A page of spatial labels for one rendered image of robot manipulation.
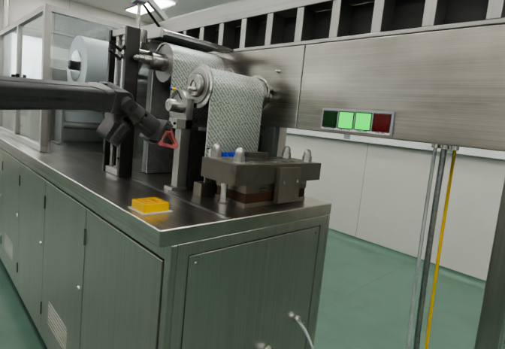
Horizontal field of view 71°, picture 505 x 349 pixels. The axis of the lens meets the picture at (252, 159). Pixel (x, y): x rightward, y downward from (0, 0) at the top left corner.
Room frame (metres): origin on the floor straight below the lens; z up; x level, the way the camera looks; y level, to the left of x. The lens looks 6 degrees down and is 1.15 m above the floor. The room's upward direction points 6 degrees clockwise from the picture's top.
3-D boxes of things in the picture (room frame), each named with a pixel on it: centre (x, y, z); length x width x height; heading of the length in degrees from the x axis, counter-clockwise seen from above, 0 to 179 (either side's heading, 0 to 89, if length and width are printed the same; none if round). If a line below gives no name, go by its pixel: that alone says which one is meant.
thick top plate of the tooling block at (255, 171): (1.15, -0.04, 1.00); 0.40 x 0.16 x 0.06; 134
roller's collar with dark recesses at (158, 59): (1.33, 0.39, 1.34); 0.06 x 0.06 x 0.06; 44
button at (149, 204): (0.89, 0.25, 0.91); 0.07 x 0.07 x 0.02; 44
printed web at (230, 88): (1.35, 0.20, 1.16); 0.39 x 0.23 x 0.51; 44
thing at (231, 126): (1.21, 0.07, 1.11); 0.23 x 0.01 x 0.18; 134
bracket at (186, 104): (1.16, 0.25, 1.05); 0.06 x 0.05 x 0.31; 134
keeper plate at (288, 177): (1.10, -0.12, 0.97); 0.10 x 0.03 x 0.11; 134
